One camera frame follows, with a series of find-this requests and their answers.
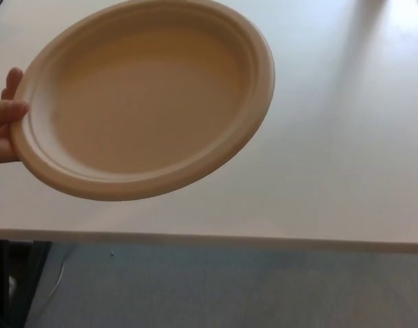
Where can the person's bare hand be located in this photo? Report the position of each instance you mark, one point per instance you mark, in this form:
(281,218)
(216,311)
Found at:
(5,111)

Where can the beige paper plate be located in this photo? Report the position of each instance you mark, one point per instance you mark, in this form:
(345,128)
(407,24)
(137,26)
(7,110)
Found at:
(144,102)

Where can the black table leg frame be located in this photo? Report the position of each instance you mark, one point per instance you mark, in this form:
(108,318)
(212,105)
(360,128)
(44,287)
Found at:
(14,283)

